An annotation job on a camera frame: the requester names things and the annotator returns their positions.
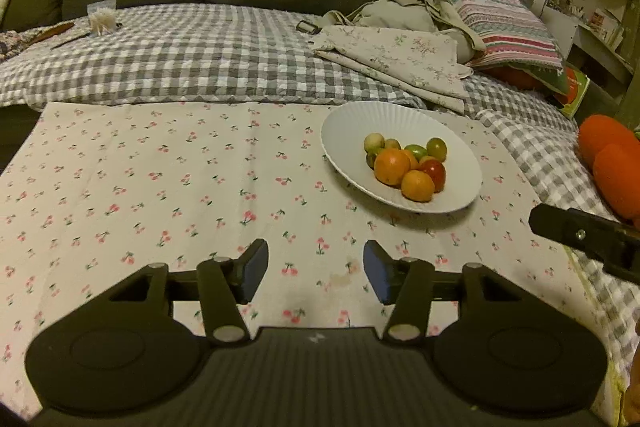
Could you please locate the green and red book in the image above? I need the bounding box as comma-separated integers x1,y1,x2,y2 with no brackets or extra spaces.
554,65,590,119

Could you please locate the striped knit pillow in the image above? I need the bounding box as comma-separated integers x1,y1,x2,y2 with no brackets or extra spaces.
447,0,562,69

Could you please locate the small yellow fruit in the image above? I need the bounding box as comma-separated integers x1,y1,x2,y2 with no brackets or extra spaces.
384,139,401,150
418,155,437,166

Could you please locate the orange plush cushion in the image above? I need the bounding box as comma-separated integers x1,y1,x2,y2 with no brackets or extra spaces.
578,115,639,229

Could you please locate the green oval tomato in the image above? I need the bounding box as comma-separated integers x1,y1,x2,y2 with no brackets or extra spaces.
405,144,428,161
366,150,378,169

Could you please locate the olive green tomato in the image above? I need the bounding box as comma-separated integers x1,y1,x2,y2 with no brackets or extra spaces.
426,138,448,162

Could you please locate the folded floral cloth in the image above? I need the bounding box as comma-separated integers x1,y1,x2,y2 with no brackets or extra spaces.
309,26,472,114

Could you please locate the red tomato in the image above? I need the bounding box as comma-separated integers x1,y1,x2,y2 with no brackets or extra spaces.
418,160,447,193

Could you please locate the clear box of cotton swabs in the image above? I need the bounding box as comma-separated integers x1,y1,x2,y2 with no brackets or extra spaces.
87,0,117,36

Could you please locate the large orange mandarin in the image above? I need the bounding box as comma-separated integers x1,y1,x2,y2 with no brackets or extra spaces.
374,150,410,186

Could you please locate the cherry print cloth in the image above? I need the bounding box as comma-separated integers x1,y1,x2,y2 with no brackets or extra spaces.
1,103,604,417

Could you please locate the white ribbed plate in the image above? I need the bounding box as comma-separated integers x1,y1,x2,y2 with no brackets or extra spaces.
320,102,483,215

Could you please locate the small yellow-green fruit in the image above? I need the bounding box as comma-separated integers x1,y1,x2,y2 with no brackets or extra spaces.
363,133,385,154

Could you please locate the beige crumpled garment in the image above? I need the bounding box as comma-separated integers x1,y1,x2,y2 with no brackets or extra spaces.
296,0,486,64

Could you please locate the orange mandarin with spot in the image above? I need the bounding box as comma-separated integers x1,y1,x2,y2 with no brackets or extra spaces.
400,170,435,202

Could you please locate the person's hand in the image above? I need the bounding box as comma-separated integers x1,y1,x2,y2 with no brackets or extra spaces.
623,348,640,425

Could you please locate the grey checked blanket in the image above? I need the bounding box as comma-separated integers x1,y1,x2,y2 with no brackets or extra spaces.
0,2,640,377

